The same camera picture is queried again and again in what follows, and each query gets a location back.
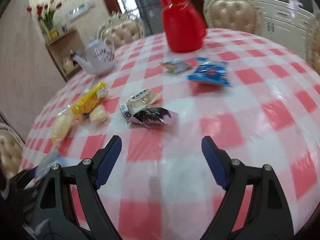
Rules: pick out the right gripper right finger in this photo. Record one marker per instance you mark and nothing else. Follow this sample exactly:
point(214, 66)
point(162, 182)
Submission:
point(268, 215)

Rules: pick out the wooden corner shelf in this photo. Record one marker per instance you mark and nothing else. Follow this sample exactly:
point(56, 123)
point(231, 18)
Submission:
point(60, 50)

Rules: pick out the white ceramic teapot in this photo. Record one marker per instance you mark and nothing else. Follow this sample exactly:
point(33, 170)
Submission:
point(100, 57)

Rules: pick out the yellow bread bag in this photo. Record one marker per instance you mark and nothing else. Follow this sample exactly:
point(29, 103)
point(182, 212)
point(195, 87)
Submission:
point(78, 111)

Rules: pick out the cream tufted chair at left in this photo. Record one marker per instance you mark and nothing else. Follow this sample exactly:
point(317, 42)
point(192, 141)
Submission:
point(11, 148)

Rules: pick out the blue cookie snack packet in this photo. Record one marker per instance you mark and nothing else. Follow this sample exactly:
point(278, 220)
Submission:
point(210, 72)

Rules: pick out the red tulip bouquet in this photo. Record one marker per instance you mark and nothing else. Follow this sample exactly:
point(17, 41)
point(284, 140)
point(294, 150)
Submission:
point(45, 17)

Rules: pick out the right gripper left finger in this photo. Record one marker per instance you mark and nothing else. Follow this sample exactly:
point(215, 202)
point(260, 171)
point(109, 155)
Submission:
point(67, 204)

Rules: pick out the white barcode snack packet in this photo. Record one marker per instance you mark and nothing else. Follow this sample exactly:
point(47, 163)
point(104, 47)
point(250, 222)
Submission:
point(138, 102)

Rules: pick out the cream tufted chair at right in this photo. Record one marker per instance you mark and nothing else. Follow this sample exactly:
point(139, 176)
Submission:
point(313, 44)

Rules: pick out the black pink snack packet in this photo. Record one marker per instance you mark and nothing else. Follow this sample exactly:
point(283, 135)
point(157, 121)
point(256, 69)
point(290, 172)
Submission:
point(154, 116)

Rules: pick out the cream tufted chair by shelf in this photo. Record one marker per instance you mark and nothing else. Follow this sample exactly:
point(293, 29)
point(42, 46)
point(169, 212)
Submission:
point(122, 28)

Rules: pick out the large clear blue snack bag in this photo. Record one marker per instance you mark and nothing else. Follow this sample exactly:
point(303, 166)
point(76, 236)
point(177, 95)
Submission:
point(46, 163)

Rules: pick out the red plastic thermos jug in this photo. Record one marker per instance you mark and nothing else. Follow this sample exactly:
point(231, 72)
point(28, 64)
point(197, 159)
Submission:
point(183, 26)

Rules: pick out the small bread bun packet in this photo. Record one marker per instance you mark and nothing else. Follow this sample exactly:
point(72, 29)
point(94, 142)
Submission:
point(98, 115)

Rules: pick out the cream tufted chair behind jug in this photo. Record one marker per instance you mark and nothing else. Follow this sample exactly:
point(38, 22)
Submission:
point(240, 15)

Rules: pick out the white glass door cabinet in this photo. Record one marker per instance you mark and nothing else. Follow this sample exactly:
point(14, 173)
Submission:
point(286, 22)

